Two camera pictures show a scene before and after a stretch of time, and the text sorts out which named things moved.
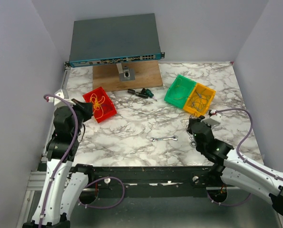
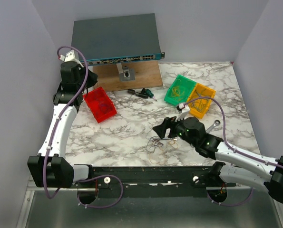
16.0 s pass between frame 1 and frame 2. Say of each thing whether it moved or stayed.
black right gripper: moved
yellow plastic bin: stayed
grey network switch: stayed
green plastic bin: stayed
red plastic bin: stayed
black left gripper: moved
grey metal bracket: stayed
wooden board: stayed
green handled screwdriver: stayed
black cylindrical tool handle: stayed
